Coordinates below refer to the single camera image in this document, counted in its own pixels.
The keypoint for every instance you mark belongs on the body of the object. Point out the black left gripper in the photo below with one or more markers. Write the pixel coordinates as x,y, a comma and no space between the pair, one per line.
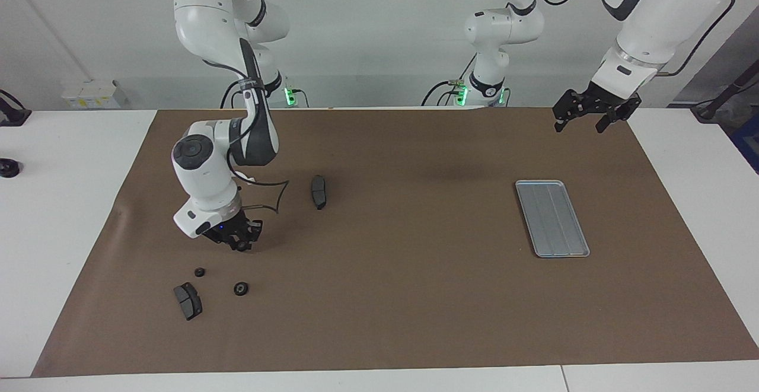
599,100

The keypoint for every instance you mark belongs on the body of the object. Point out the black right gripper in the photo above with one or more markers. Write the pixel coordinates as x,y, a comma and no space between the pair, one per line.
228,229

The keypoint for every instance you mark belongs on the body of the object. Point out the black rubber bushing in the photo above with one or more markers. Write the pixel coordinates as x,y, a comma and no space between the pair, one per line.
242,245

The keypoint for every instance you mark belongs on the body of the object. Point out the black bearing gear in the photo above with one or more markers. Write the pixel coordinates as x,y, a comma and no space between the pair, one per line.
241,289

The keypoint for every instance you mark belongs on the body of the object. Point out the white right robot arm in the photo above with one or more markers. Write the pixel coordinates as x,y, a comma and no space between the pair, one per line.
204,184

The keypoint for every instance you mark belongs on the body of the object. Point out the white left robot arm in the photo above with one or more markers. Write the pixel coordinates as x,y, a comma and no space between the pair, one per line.
646,18

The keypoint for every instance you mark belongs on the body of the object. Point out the silver metal tray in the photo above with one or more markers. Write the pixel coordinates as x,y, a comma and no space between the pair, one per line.
551,220

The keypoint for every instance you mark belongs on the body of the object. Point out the white curved plastic clip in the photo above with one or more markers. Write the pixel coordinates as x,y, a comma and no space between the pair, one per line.
249,178

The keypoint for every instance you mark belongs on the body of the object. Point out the dark grey brake pad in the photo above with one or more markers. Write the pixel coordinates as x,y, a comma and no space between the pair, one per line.
188,303
319,193

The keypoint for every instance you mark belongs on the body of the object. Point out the black slanted pole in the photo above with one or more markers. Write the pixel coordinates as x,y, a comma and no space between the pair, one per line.
726,96

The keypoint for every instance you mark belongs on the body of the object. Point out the blue crate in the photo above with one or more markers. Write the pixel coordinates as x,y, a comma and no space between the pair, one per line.
747,143

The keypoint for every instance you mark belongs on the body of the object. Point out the brown table mat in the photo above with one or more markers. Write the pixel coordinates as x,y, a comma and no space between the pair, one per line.
415,291

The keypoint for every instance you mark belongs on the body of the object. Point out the black round knob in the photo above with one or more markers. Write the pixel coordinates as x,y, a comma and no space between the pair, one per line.
9,168

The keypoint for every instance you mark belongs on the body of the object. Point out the white wall outlet box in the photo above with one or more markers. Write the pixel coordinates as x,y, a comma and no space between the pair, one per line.
89,92

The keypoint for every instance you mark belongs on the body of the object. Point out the black mount bracket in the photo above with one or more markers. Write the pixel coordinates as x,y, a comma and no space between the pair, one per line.
12,116

